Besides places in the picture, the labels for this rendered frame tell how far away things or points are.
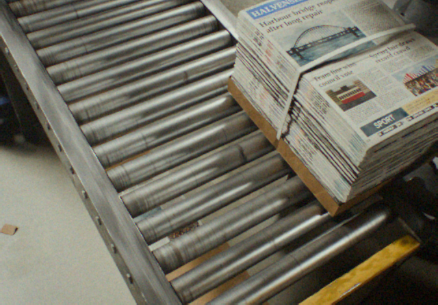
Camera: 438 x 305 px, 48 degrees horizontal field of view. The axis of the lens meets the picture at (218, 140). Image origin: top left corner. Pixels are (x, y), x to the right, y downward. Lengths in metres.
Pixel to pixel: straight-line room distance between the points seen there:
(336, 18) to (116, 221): 0.57
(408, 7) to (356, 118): 0.64
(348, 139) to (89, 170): 0.49
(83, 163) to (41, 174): 0.99
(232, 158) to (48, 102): 0.41
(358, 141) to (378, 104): 0.08
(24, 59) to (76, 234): 0.80
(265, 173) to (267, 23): 0.30
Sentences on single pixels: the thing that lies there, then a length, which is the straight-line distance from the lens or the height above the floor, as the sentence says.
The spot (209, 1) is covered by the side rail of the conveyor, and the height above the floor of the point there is 0.80.
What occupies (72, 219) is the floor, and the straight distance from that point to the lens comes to 1.85.
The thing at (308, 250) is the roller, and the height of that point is 0.80.
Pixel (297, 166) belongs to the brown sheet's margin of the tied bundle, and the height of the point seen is 0.83.
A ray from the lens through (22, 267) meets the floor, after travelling 1.81.
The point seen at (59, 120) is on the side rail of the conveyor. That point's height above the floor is 0.80.
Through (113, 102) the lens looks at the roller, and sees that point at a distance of 1.10.
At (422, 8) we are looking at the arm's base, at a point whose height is 0.89.
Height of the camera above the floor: 1.60
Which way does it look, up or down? 52 degrees down
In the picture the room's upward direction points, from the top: 9 degrees clockwise
